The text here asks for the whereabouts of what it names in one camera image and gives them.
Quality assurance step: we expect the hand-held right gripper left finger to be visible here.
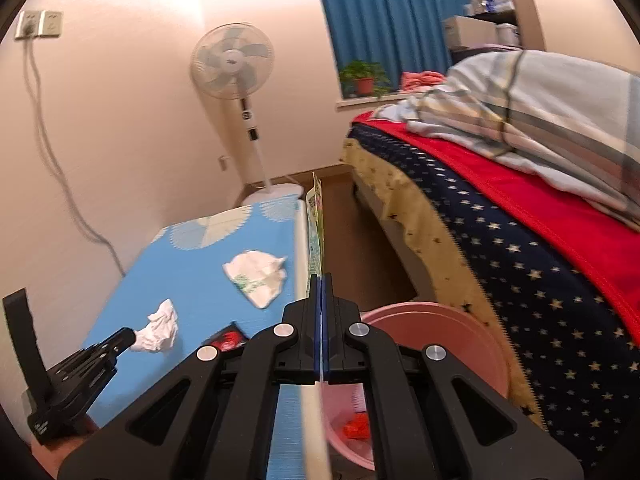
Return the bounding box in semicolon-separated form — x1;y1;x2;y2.
59;274;321;480

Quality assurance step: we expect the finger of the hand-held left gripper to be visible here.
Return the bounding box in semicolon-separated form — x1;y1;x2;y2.
46;327;138;406

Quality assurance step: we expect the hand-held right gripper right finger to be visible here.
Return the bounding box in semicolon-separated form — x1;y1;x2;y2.
320;272;585;480

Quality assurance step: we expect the white receipt paper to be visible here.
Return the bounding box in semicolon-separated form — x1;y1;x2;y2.
131;298;180;354

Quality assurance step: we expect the green snack packet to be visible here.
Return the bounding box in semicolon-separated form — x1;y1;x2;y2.
305;171;327;278

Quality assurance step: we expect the red plastic bag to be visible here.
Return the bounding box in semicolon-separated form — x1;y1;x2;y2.
342;412;371;441

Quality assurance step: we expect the pink plastic bin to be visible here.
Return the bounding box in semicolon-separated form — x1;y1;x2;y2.
320;301;512;472

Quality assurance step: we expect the person's left hand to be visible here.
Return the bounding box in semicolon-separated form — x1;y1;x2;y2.
30;414;101;467

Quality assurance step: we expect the white paper bag green print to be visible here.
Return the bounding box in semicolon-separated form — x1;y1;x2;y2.
221;249;290;310

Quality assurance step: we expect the black packet red print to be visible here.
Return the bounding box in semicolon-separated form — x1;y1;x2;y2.
209;325;249;352

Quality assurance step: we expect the bed with star-print sheet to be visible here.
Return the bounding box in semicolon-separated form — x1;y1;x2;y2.
341;122;640;471

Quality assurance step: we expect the white window sill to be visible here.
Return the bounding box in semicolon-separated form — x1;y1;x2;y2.
335;91;408;111

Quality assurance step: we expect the red blanket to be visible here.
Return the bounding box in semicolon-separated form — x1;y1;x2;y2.
350;112;640;333

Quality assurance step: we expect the potted green plant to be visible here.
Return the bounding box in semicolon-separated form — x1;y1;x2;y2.
339;60;393;98

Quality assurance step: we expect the pink cloth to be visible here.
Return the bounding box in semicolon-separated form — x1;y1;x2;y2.
400;70;447;92

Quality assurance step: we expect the white standing fan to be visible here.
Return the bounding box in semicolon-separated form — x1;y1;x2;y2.
190;22;305;207

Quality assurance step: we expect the plaid quilt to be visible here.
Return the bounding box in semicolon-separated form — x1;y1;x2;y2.
372;50;640;233

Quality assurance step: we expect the blue curtain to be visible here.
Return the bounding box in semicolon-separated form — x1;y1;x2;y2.
311;0;453;97

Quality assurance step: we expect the shelf with boxes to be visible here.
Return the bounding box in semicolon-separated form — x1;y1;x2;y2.
442;0;523;53

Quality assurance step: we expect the grey wall cable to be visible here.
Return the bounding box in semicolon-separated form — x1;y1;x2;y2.
22;37;126;278

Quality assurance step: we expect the white wall socket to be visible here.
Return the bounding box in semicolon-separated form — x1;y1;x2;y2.
14;10;64;41

